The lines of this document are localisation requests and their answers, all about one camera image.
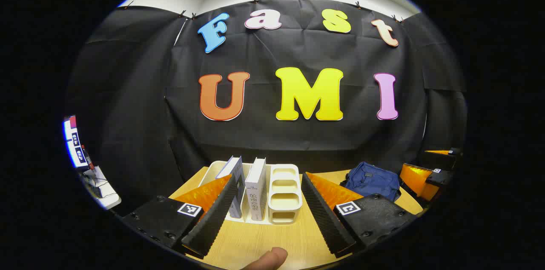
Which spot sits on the white book with dark print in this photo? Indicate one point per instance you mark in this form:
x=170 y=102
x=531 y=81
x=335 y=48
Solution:
x=256 y=189

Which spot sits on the grey book with dark picture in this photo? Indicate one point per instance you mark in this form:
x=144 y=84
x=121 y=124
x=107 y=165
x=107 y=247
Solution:
x=236 y=176

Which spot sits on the white side table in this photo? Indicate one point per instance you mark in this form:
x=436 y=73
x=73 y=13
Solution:
x=102 y=189

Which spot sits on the blue schoolbag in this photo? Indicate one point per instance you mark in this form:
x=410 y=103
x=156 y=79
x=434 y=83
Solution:
x=370 y=180

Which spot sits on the black backdrop cloth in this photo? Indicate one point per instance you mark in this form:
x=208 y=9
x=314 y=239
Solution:
x=306 y=138

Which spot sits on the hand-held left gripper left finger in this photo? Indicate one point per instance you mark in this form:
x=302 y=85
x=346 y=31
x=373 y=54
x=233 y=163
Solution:
x=213 y=219

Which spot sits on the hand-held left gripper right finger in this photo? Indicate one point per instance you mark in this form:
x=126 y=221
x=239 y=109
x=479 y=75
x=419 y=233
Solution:
x=325 y=214

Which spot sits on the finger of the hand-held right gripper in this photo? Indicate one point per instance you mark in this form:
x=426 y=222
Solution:
x=417 y=180
x=440 y=161

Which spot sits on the white plastic bookshelf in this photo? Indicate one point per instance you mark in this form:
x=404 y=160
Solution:
x=284 y=195

